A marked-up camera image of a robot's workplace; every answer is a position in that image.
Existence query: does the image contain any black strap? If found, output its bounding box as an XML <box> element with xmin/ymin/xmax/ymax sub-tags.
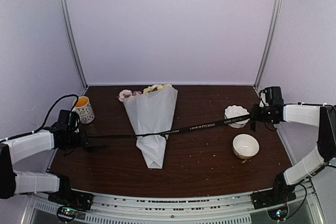
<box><xmin>83</xmin><ymin>113</ymin><xmax>257</xmax><ymax>153</ymax></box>

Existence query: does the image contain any large yellow flower bunch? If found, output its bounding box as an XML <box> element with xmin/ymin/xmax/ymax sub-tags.
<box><xmin>142</xmin><ymin>84</ymin><xmax>173</xmax><ymax>94</ymax></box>

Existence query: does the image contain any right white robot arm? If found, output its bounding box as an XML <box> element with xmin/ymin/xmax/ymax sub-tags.
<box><xmin>250</xmin><ymin>86</ymin><xmax>335</xmax><ymax>204</ymax></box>

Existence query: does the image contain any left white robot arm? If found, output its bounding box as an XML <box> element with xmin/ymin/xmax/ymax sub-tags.
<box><xmin>1</xmin><ymin>110</ymin><xmax>88</xmax><ymax>205</ymax></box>

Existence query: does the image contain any patterned white mug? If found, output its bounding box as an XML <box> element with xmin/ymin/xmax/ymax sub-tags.
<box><xmin>71</xmin><ymin>96</ymin><xmax>95</xmax><ymax>124</ymax></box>

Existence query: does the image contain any pink flower stem two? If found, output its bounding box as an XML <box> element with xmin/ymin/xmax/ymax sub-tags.
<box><xmin>118</xmin><ymin>89</ymin><xmax>142</xmax><ymax>102</ymax></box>

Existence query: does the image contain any aluminium corner post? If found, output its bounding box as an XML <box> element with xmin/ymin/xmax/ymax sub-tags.
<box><xmin>254</xmin><ymin>0</ymin><xmax>283</xmax><ymax>91</ymax></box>
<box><xmin>60</xmin><ymin>0</ymin><xmax>88</xmax><ymax>89</ymax></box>

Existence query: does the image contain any left aluminium corner post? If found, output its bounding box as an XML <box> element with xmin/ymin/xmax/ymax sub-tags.
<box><xmin>60</xmin><ymin>0</ymin><xmax>88</xmax><ymax>89</ymax></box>

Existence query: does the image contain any plain white round bowl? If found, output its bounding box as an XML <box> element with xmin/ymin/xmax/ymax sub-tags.
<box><xmin>232</xmin><ymin>134</ymin><xmax>260</xmax><ymax>160</ymax></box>

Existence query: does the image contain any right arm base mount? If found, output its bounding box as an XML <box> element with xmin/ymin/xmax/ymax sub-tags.
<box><xmin>251</xmin><ymin>183</ymin><xmax>296</xmax><ymax>222</ymax></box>

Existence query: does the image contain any aluminium front rail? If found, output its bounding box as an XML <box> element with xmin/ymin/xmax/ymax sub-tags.
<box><xmin>19</xmin><ymin>180</ymin><xmax>325</xmax><ymax>223</ymax></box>

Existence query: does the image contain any white wrapping paper sheet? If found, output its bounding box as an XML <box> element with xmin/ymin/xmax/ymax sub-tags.
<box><xmin>123</xmin><ymin>87</ymin><xmax>178</xmax><ymax>169</ymax></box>

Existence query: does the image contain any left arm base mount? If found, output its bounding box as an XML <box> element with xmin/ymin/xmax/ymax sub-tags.
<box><xmin>47</xmin><ymin>177</ymin><xmax>94</xmax><ymax>223</ymax></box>

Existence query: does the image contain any white scalloped bowl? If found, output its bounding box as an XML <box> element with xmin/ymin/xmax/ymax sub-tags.
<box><xmin>224</xmin><ymin>105</ymin><xmax>249</xmax><ymax>129</ymax></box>

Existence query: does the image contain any right aluminium corner post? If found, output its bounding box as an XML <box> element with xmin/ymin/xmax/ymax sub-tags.
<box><xmin>254</xmin><ymin>0</ymin><xmax>283</xmax><ymax>91</ymax></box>

